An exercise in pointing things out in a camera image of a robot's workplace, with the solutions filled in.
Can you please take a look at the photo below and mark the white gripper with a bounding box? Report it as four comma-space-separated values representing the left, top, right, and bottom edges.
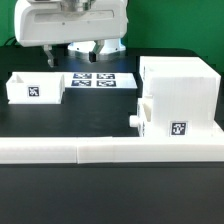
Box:
14, 0, 128, 67

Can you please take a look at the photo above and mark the white drawer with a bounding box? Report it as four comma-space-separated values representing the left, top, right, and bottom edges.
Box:
6, 72, 65, 104
129, 96, 153, 137

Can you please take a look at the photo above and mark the white drawer front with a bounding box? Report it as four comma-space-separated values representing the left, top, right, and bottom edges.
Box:
129, 96, 153, 137

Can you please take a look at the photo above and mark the white drawer cabinet box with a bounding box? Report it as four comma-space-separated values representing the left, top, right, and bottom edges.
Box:
139, 56, 221, 137

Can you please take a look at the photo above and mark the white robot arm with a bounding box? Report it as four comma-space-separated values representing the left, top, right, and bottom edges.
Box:
14, 0, 128, 67

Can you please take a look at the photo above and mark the white marker plate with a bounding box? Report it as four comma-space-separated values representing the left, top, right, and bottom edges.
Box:
64, 72, 137, 89

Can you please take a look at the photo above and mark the white L-shaped fence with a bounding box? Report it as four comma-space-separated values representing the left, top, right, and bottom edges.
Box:
0, 137, 224, 164

